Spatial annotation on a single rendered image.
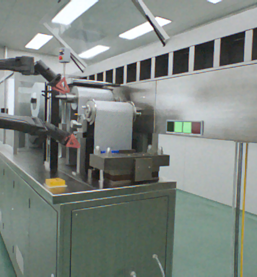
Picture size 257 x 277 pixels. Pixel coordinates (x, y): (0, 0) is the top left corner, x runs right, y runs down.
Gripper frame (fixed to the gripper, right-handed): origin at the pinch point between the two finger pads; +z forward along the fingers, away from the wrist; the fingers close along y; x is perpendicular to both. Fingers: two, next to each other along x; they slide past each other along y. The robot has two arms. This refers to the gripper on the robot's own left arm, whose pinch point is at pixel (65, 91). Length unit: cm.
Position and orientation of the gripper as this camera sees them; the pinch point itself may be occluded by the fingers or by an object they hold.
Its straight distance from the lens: 146.1
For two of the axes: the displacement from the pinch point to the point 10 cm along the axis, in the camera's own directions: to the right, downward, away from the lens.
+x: 5.7, -7.6, 3.1
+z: 6.2, 6.5, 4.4
